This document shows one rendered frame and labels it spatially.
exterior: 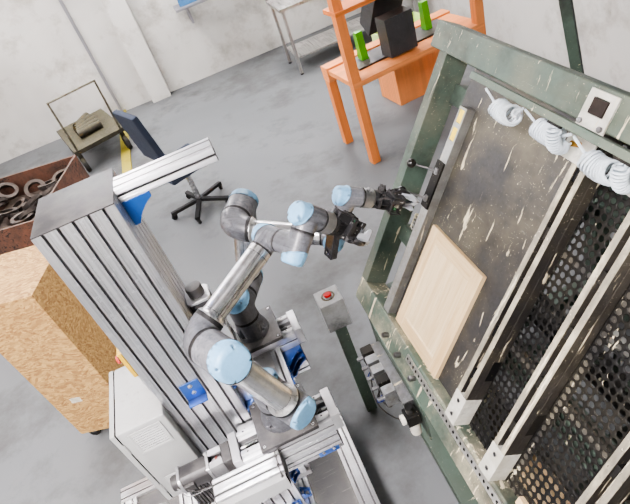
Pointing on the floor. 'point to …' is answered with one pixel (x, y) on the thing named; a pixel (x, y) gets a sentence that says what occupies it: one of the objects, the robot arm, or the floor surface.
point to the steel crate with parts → (19, 207)
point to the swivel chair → (162, 156)
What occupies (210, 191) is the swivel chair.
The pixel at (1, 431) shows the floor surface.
